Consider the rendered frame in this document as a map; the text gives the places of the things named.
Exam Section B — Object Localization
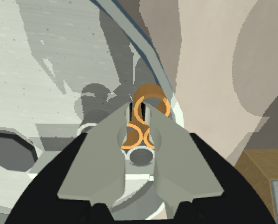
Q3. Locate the grey round turntable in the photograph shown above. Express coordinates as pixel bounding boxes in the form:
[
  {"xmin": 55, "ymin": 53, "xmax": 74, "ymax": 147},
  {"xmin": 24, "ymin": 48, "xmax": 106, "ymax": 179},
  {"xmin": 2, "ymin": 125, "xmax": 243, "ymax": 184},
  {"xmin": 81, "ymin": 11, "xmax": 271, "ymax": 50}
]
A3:
[{"xmin": 0, "ymin": 0, "xmax": 184, "ymax": 224}]

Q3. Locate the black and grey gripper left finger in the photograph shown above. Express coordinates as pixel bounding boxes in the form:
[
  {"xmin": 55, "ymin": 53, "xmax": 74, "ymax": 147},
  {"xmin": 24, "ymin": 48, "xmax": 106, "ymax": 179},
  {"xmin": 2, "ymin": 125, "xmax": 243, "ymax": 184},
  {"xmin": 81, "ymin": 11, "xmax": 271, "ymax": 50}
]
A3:
[{"xmin": 4, "ymin": 102, "xmax": 132, "ymax": 224}]

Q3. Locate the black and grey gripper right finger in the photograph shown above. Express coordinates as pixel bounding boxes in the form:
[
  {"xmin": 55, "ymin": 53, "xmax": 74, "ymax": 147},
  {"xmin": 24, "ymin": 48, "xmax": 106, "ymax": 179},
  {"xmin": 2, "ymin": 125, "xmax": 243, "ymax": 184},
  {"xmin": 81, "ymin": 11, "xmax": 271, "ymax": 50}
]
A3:
[{"xmin": 141, "ymin": 102, "xmax": 276, "ymax": 224}]

